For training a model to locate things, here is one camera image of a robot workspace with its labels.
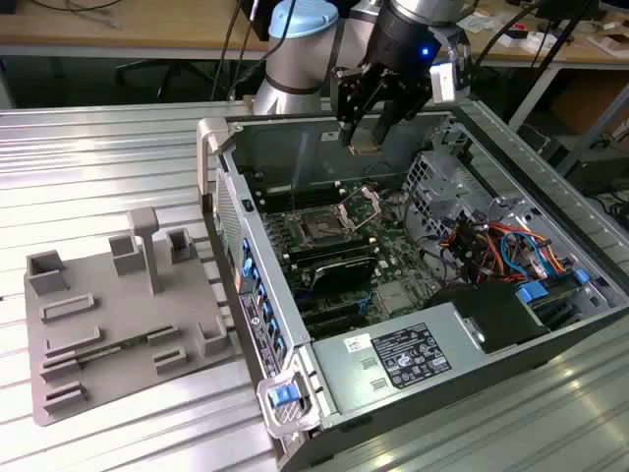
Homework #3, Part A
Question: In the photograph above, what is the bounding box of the brown cardboard box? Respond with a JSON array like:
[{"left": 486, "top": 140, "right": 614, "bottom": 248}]
[{"left": 549, "top": 81, "right": 629, "bottom": 137}]

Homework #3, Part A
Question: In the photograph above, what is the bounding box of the white sticker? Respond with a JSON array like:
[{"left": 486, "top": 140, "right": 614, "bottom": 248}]
[{"left": 342, "top": 332, "right": 373, "bottom": 355}]

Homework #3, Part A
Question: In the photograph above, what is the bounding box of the orange red wire bundle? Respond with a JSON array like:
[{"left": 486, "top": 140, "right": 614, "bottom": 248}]
[{"left": 438, "top": 219, "right": 579, "bottom": 289}]

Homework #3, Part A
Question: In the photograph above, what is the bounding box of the green motherboard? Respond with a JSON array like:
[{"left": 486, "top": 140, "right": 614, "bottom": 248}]
[{"left": 257, "top": 179, "right": 446, "bottom": 341}]

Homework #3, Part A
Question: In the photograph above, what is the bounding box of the grey parts rack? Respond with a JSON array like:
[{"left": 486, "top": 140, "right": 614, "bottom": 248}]
[{"left": 23, "top": 206, "right": 236, "bottom": 428}]

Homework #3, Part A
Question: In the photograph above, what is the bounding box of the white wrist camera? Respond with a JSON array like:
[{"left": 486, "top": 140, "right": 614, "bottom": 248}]
[{"left": 429, "top": 29, "right": 474, "bottom": 105}]

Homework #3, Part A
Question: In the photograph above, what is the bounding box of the perforated metal drive cage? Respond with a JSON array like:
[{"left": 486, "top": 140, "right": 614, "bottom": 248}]
[{"left": 400, "top": 147, "right": 495, "bottom": 247}]

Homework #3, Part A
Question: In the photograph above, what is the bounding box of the black office chair base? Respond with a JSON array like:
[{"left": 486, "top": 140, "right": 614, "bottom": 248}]
[{"left": 113, "top": 57, "right": 220, "bottom": 105}]

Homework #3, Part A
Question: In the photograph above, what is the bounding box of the grey handle with blue latch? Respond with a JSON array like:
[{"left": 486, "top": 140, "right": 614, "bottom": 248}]
[{"left": 255, "top": 368, "right": 323, "bottom": 440}]

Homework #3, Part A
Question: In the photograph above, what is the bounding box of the CPU socket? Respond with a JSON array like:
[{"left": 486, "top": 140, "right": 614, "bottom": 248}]
[{"left": 292, "top": 206, "right": 349, "bottom": 248}]

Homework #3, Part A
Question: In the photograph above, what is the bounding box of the wooden desk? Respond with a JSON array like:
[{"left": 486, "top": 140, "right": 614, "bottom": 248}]
[{"left": 0, "top": 0, "right": 629, "bottom": 68}]

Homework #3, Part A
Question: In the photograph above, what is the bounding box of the black RAM slot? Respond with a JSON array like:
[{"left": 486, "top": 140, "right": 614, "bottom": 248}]
[
  {"left": 286, "top": 234, "right": 375, "bottom": 261},
  {"left": 292, "top": 244, "right": 380, "bottom": 270}
]

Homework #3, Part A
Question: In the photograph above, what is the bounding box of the blue plastic drive latch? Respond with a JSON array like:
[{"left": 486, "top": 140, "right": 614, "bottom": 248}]
[{"left": 515, "top": 278, "right": 550, "bottom": 305}]

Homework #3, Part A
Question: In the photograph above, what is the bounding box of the black equipment box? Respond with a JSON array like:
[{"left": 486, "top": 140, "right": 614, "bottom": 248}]
[{"left": 559, "top": 147, "right": 629, "bottom": 198}]

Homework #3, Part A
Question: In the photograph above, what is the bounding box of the black plastic shroud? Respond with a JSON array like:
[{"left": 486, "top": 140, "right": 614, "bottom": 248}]
[{"left": 423, "top": 280, "right": 550, "bottom": 356}]

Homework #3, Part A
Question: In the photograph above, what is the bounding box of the white box black insert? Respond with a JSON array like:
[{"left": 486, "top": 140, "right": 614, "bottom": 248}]
[{"left": 492, "top": 28, "right": 547, "bottom": 54}]

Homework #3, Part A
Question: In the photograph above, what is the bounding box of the brown and white box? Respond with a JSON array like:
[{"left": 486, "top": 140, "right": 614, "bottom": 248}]
[{"left": 587, "top": 32, "right": 629, "bottom": 59}]

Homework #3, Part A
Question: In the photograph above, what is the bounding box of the silver CPU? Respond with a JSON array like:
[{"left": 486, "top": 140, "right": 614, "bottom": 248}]
[{"left": 349, "top": 139, "right": 385, "bottom": 157}]

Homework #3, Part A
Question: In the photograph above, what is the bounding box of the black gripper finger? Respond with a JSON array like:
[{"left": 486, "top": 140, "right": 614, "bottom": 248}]
[
  {"left": 372, "top": 73, "right": 429, "bottom": 147},
  {"left": 329, "top": 65, "right": 389, "bottom": 148}
]

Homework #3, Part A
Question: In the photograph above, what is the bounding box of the black graphics card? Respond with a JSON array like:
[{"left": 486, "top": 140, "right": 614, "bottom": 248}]
[{"left": 308, "top": 256, "right": 380, "bottom": 297}]

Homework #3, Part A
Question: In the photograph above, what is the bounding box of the grey open PC case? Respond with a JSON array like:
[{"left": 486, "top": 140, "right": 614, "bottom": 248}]
[{"left": 196, "top": 100, "right": 629, "bottom": 472}]

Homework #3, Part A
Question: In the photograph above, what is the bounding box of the green RAM stick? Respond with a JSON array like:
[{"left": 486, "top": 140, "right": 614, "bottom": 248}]
[{"left": 77, "top": 335, "right": 149, "bottom": 364}]

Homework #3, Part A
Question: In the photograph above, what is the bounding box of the grey power supply unit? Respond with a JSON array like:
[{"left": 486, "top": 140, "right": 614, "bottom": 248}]
[{"left": 311, "top": 300, "right": 552, "bottom": 415}]

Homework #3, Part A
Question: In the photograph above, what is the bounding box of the black power supply label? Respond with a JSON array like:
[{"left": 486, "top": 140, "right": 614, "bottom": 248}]
[{"left": 369, "top": 322, "right": 453, "bottom": 393}]

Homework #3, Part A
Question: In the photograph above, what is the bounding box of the grey case handle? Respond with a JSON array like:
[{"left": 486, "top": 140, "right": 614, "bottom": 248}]
[{"left": 196, "top": 117, "right": 233, "bottom": 198}]

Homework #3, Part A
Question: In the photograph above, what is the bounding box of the blue wire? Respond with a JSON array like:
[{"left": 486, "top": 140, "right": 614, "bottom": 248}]
[{"left": 499, "top": 230, "right": 566, "bottom": 276}]

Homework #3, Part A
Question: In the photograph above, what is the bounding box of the black expansion slot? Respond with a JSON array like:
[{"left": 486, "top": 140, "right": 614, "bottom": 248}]
[
  {"left": 303, "top": 314, "right": 369, "bottom": 338},
  {"left": 298, "top": 300, "right": 365, "bottom": 324}
]

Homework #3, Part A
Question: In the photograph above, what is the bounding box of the silver chipset heatsink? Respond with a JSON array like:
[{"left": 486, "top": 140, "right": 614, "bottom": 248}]
[{"left": 375, "top": 282, "right": 413, "bottom": 317}]

